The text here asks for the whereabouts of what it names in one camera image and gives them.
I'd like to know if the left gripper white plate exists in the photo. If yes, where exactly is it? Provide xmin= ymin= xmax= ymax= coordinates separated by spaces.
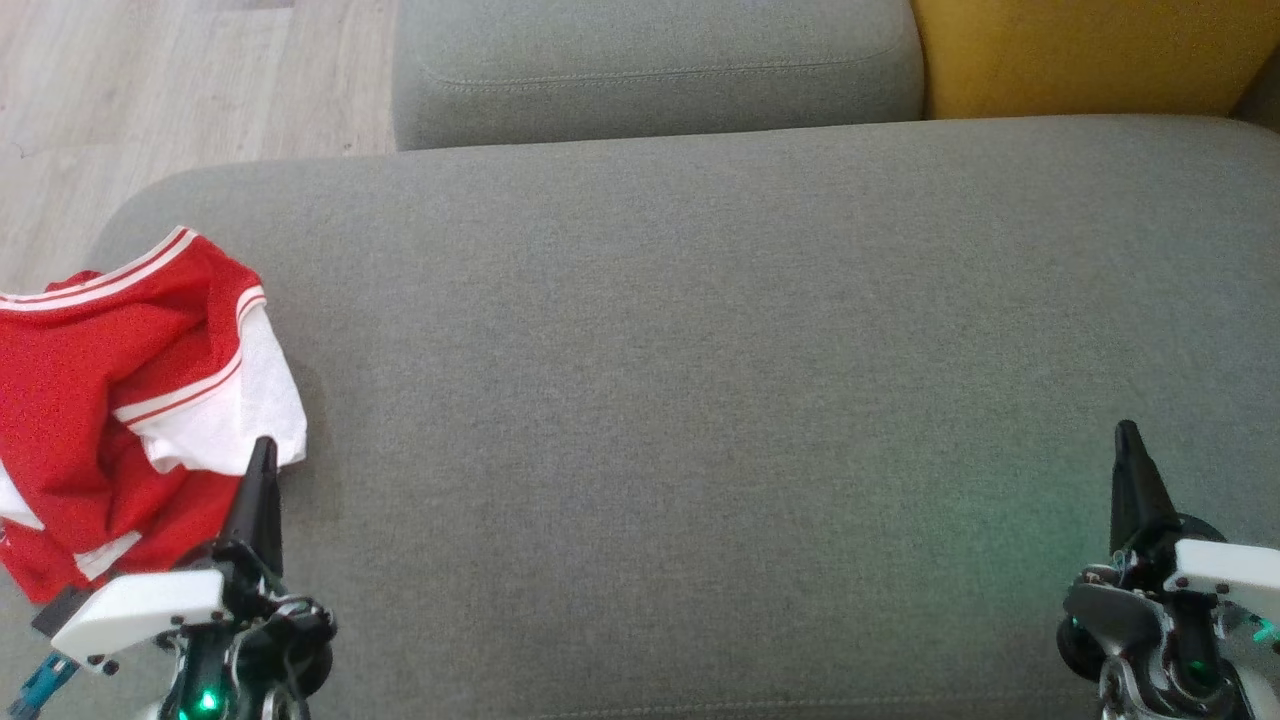
xmin=52 ymin=436 xmax=339 ymax=720

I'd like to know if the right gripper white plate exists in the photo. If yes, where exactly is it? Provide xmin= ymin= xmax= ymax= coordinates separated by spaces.
xmin=1058 ymin=420 xmax=1280 ymax=720

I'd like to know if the red Bulls basketball jersey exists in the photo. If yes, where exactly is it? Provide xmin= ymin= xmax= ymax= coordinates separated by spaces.
xmin=0 ymin=225 xmax=309 ymax=546

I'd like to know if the yellow cushion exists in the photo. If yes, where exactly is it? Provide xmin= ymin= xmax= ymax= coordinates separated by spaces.
xmin=910 ymin=0 xmax=1280 ymax=121

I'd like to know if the grey fabric sofa seat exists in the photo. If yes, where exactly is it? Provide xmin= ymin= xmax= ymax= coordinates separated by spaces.
xmin=0 ymin=113 xmax=1280 ymax=720

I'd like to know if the grey sofa cushion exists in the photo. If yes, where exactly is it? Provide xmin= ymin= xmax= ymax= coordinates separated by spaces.
xmin=392 ymin=0 xmax=926 ymax=152

